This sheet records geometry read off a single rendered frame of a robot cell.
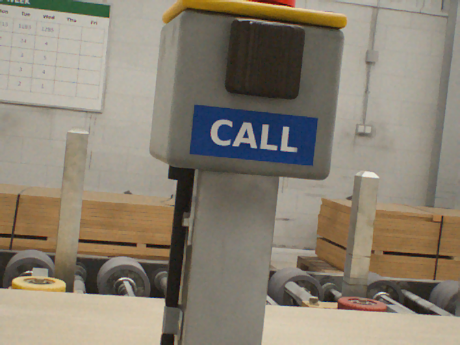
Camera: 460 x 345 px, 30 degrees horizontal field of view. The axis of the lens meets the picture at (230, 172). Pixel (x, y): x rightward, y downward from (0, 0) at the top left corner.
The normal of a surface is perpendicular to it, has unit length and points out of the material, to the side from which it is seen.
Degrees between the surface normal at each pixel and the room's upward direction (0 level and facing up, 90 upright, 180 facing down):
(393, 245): 90
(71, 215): 90
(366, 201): 90
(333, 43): 90
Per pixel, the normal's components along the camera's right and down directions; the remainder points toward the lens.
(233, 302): 0.20, 0.07
